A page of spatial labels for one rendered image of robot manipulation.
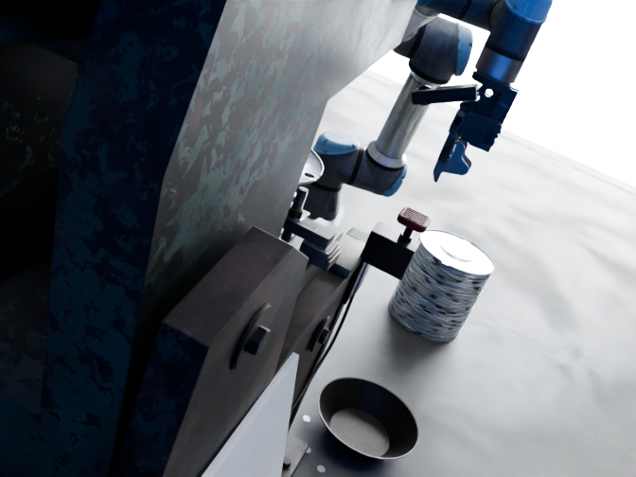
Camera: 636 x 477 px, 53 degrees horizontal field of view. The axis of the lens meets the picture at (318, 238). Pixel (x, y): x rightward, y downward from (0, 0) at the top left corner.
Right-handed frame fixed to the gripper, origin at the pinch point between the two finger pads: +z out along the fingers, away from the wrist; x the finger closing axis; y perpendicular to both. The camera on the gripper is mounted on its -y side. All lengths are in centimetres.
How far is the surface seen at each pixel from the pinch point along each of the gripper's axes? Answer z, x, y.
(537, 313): 85, 153, 57
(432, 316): 75, 89, 15
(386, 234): 14.9, -1.3, -3.6
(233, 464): 30, -57, -4
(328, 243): 11.2, -23.8, -9.5
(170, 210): -10, -74, -13
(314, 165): 7.2, -4.2, -21.4
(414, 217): 9.3, -0.9, -0.1
